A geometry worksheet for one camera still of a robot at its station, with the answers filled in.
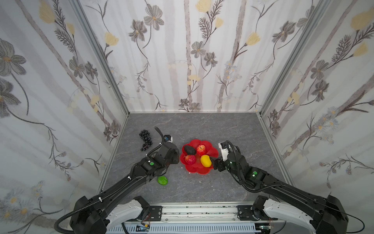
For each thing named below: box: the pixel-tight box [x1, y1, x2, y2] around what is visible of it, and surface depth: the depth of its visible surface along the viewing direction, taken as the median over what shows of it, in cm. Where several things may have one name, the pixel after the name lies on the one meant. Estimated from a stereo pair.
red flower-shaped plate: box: [180, 138, 219, 175], surface depth 93 cm
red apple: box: [196, 144, 206, 156], surface depth 95 cm
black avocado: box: [184, 144, 197, 155], surface depth 95 cm
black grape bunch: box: [138, 129, 153, 152], surface depth 100 cm
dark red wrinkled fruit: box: [185, 154, 197, 165], surface depth 90 cm
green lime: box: [157, 175, 169, 186], surface depth 84 cm
